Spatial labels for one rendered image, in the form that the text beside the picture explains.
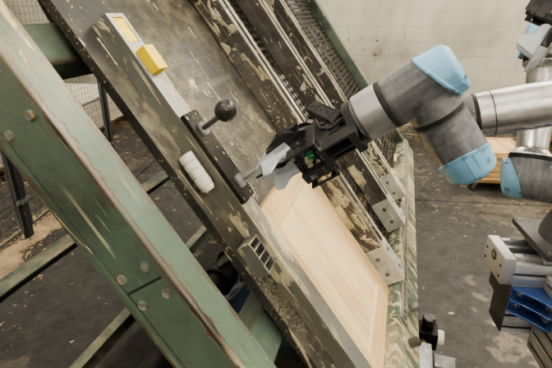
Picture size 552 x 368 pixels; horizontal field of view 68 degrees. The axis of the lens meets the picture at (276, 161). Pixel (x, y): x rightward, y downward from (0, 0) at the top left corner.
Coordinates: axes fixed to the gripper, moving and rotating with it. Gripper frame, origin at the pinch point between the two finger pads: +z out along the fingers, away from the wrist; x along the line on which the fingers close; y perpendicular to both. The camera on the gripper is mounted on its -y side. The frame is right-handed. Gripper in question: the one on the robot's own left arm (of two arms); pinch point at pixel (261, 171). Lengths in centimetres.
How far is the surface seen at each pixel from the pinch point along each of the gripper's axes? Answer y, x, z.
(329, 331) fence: 11.2, 32.8, 8.4
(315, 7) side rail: -190, 28, 9
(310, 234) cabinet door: -12.4, 28.5, 10.5
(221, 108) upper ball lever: -1.0, -13.3, -2.4
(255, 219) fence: 1.0, 7.7, 8.1
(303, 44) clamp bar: -104, 16, 7
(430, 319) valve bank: -17, 84, 5
